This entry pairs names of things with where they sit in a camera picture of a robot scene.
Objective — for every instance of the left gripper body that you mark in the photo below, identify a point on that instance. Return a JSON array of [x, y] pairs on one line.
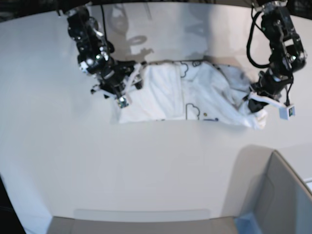
[[271, 89]]

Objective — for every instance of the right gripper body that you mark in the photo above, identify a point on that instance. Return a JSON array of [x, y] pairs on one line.
[[120, 79]]

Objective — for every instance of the white printed t-shirt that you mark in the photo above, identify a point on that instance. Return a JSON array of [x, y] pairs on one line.
[[192, 90]]

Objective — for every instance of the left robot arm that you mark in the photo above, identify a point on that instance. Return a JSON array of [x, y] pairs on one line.
[[287, 57]]

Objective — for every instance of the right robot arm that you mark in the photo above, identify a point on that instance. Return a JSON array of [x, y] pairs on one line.
[[94, 49]]

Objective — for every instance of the grey cardboard box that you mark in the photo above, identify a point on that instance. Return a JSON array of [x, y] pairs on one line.
[[279, 202]]

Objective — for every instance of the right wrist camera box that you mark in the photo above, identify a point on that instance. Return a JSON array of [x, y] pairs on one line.
[[122, 102]]

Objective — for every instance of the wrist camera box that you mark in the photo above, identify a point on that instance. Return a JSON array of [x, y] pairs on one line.
[[122, 102], [286, 112]]

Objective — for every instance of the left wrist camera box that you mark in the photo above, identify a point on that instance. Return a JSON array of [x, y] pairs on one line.
[[286, 112]]

